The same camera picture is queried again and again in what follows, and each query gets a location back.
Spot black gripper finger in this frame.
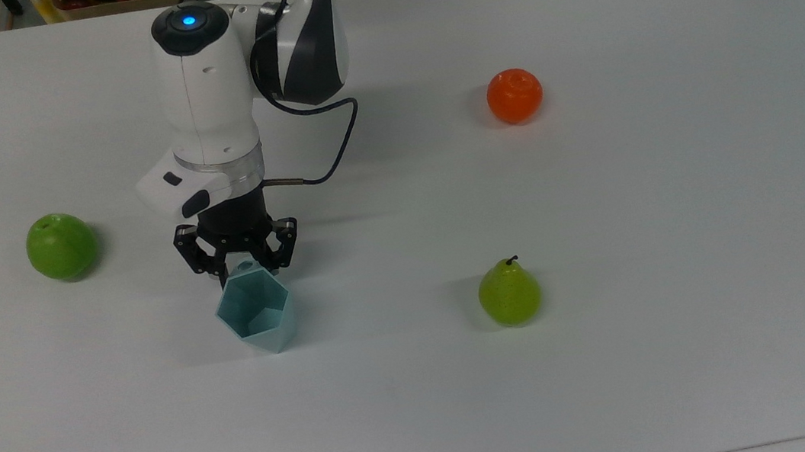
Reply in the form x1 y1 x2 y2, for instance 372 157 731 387
251 216 304 275
171 218 236 293

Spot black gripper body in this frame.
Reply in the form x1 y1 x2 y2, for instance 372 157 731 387
192 181 276 246

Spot light blue hexagonal mug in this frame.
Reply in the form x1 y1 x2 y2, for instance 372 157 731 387
210 254 301 361

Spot green toy apple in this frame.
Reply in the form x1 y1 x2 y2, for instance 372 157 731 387
23 209 103 286

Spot green toy pear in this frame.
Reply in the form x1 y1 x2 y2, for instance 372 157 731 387
474 253 546 331

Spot orange toy fruit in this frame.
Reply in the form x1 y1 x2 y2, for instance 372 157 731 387
483 65 548 128

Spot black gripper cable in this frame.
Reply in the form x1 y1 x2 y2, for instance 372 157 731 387
240 0 369 194

